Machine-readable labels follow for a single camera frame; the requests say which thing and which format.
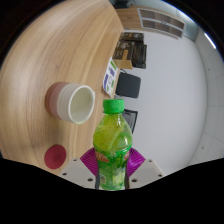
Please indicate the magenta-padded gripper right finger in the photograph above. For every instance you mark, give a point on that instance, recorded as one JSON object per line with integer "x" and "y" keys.
{"x": 146, "y": 172}

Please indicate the black mesh office chair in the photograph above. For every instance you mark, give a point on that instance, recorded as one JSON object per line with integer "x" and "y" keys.
{"x": 132, "y": 120}

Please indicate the flat round red coaster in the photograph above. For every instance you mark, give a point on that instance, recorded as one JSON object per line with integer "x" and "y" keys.
{"x": 55, "y": 156}

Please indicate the white printed leaflet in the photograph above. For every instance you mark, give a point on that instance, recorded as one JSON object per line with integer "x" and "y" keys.
{"x": 110, "y": 76}

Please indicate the white and brown ceramic cup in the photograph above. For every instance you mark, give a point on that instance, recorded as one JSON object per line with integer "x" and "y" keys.
{"x": 70, "y": 101}

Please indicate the wooden cabinet with glass doors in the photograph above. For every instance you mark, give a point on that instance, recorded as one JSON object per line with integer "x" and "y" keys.
{"x": 156, "y": 20}

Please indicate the small dark brown box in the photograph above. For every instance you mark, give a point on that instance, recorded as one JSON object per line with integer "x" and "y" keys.
{"x": 131, "y": 36}

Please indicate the black cardboard box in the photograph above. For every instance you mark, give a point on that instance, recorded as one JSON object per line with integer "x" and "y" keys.
{"x": 140, "y": 56}

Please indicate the rectangular ceiling light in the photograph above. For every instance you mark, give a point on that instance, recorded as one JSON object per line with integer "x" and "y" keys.
{"x": 210, "y": 40}

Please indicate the green drink bottle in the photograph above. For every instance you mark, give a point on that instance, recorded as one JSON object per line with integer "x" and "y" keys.
{"x": 112, "y": 146}

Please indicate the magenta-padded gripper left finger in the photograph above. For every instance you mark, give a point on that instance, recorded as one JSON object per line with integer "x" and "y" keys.
{"x": 78, "y": 173}

